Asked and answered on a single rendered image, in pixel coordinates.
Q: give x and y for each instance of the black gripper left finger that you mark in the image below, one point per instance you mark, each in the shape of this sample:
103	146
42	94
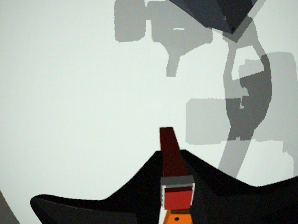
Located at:
137	202

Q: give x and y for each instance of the dark red peg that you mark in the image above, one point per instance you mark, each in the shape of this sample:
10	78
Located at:
177	186

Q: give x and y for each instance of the dark grey sloped panel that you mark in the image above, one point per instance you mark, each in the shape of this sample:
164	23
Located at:
224	15

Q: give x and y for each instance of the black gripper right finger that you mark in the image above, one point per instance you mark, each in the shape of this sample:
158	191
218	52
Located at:
220	199

